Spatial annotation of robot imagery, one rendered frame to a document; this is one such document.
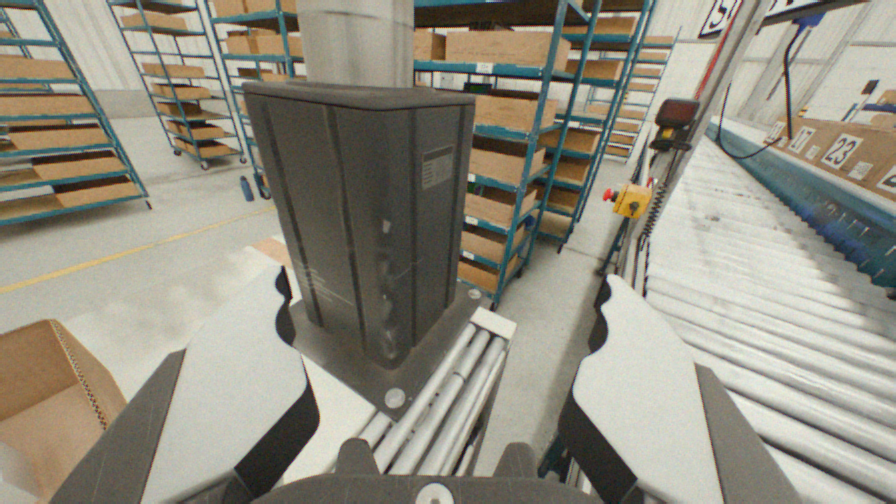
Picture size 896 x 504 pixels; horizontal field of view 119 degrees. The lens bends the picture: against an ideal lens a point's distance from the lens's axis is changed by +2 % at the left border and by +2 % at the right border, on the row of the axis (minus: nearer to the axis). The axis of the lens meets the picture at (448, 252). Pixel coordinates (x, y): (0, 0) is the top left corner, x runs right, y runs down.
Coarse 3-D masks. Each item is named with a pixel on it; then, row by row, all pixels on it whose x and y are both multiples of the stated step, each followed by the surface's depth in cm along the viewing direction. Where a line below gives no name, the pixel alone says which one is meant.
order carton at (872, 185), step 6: (894, 156) 81; (888, 162) 82; (894, 162) 80; (882, 168) 83; (888, 168) 82; (876, 174) 85; (882, 174) 83; (876, 180) 84; (870, 186) 85; (876, 186) 83; (876, 192) 82; (882, 192) 80; (888, 192) 78; (888, 198) 78; (894, 198) 76
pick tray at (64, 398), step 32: (0, 352) 26; (32, 352) 28; (64, 352) 30; (0, 384) 27; (32, 384) 29; (64, 384) 31; (96, 384) 25; (0, 416) 28; (32, 416) 28; (64, 416) 29; (96, 416) 21; (32, 448) 26; (64, 448) 26; (64, 480) 24
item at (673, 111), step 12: (660, 108) 56; (672, 108) 53; (684, 108) 52; (696, 108) 51; (660, 120) 55; (672, 120) 54; (684, 120) 53; (660, 132) 60; (672, 132) 59; (660, 144) 60; (672, 144) 59
